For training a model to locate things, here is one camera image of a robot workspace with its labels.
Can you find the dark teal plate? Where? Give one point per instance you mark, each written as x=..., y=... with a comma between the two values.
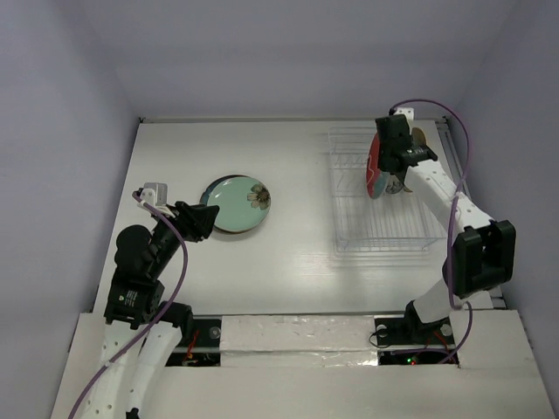
x=207, y=192

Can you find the red and teal plate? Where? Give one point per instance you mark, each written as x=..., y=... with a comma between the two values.
x=375, y=179

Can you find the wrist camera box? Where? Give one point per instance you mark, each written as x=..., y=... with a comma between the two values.
x=407, y=112
x=152, y=193

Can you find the white wire dish rack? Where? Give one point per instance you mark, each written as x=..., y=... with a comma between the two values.
x=365, y=225

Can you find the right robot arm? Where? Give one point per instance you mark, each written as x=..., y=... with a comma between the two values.
x=480, y=249

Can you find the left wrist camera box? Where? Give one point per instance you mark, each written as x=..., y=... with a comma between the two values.
x=152, y=193

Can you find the light green plate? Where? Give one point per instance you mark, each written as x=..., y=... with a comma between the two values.
x=240, y=203

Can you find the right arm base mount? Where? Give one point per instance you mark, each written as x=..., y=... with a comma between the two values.
x=404, y=339

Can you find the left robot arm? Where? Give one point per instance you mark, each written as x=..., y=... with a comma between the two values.
x=141, y=327

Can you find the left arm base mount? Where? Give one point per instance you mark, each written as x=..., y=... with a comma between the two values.
x=202, y=348

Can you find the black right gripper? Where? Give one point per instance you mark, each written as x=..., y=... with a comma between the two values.
x=390, y=166

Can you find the white foam block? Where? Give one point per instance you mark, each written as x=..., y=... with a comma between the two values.
x=297, y=341

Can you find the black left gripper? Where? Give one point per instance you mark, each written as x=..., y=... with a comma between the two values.
x=191, y=215

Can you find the yellow brown plate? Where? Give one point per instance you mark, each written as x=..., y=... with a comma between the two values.
x=418, y=137

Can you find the blue white patterned plate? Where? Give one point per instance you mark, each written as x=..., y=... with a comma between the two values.
x=393, y=185

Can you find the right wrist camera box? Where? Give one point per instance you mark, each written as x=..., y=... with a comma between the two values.
x=407, y=112

